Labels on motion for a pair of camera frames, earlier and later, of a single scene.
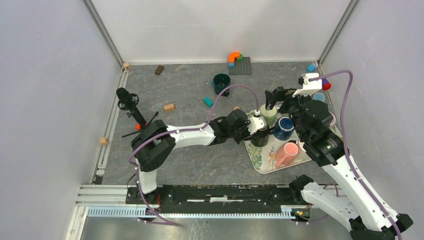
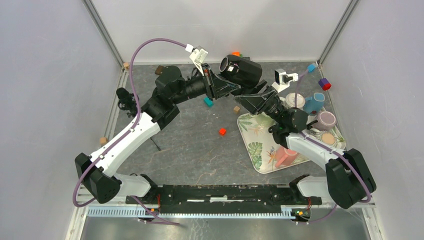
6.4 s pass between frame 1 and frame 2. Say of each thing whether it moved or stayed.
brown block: stayed
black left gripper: moved
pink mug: stayed
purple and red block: stayed
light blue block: stayed
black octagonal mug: moved
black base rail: stayed
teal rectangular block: stayed
